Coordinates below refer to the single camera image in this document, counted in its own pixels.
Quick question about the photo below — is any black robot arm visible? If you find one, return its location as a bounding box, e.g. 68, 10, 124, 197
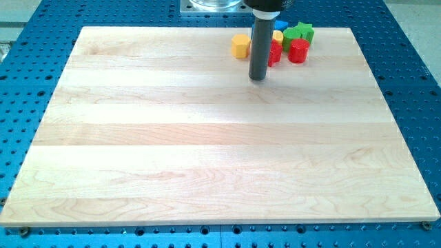
243, 0, 295, 12

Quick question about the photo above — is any red star block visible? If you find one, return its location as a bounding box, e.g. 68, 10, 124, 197
268, 39, 283, 67

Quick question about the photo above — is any green star block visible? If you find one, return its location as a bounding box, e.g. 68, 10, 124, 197
294, 22, 315, 43

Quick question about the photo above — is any light wooden board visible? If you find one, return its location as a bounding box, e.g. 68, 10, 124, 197
1, 26, 440, 227

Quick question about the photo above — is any yellow hexagon block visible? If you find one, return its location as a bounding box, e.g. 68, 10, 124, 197
231, 34, 251, 59

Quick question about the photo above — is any yellow cylinder block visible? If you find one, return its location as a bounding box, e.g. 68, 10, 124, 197
272, 30, 284, 45

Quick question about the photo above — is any red cylinder block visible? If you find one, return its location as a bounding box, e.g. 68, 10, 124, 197
288, 38, 310, 63

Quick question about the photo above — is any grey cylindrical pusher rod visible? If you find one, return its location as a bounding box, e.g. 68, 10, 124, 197
249, 9, 280, 81

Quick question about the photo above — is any green cylinder block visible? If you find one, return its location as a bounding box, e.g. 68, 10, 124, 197
282, 28, 301, 52

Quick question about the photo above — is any blue block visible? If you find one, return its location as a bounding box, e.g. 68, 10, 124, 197
251, 19, 289, 39

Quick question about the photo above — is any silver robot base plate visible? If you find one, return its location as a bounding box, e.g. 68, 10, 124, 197
180, 0, 252, 14

